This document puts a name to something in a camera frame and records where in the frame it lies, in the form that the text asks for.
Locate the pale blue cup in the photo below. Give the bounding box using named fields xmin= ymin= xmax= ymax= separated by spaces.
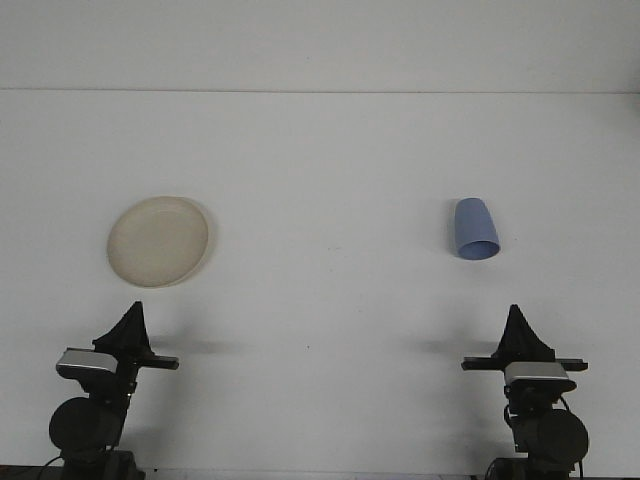
xmin=453 ymin=197 xmax=502 ymax=262

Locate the pale round plate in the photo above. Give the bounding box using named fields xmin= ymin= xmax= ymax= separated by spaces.
xmin=106 ymin=195 xmax=220 ymax=290

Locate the arm grey camera box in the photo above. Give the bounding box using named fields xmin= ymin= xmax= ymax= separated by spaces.
xmin=55 ymin=349 xmax=119 ymax=377
xmin=503 ymin=362 xmax=578 ymax=395

